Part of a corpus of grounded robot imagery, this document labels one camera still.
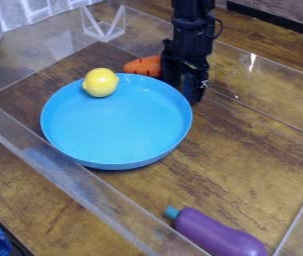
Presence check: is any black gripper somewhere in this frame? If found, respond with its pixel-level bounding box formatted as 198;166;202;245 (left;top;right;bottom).
161;14;217;105

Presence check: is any orange toy carrot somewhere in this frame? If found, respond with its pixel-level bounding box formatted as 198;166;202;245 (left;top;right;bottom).
123;55;161;77

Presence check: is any blue round tray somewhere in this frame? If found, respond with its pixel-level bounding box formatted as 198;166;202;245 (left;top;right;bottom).
40;73;193;170

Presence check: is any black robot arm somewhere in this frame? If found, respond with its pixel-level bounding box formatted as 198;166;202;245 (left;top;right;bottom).
161;0;215;105

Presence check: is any yellow toy lemon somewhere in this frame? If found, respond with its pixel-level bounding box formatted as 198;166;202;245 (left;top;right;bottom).
82;68;119;98

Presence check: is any white patterned curtain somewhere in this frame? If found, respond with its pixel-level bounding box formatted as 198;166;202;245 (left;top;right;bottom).
0;0;105;40

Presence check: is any purple toy eggplant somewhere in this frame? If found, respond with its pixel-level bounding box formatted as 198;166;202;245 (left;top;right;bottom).
165;206;269;256

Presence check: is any clear acrylic corner bracket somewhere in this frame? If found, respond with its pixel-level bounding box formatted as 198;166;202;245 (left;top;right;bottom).
81;5;126;43

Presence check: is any clear acrylic enclosure wall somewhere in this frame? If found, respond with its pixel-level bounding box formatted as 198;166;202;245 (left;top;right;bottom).
0;0;303;256

